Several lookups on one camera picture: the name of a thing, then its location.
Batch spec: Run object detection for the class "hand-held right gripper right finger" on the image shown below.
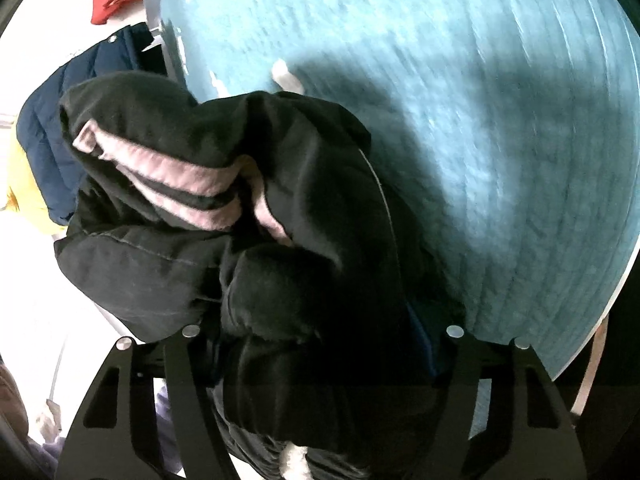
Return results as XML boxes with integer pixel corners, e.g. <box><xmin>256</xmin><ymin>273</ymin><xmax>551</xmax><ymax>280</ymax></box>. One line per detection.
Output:
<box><xmin>406</xmin><ymin>304</ymin><xmax>588</xmax><ymax>480</ymax></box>

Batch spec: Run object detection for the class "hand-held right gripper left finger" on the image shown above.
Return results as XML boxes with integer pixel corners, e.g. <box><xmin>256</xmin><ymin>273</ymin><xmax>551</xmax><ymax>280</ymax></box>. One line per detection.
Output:
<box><xmin>52</xmin><ymin>325</ymin><xmax>237</xmax><ymax>480</ymax></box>

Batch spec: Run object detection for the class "black hoodie with pink stripes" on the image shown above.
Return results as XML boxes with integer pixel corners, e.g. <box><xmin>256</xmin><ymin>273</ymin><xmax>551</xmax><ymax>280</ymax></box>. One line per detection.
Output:
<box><xmin>54</xmin><ymin>71</ymin><xmax>467</xmax><ymax>480</ymax></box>

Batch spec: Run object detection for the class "wooden leg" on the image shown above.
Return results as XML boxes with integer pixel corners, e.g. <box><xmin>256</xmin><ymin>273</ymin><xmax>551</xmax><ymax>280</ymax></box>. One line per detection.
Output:
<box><xmin>572</xmin><ymin>317</ymin><xmax>610</xmax><ymax>417</ymax></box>

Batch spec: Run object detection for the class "teal printed blanket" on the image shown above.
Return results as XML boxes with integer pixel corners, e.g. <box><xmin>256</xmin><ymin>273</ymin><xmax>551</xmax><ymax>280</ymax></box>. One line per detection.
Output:
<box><xmin>160</xmin><ymin>0</ymin><xmax>640</xmax><ymax>387</ymax></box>

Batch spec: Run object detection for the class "navy and yellow puffer jacket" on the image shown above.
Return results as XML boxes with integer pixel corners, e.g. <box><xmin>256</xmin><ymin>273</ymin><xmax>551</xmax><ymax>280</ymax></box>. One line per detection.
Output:
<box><xmin>4</xmin><ymin>24</ymin><xmax>167</xmax><ymax>235</ymax></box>

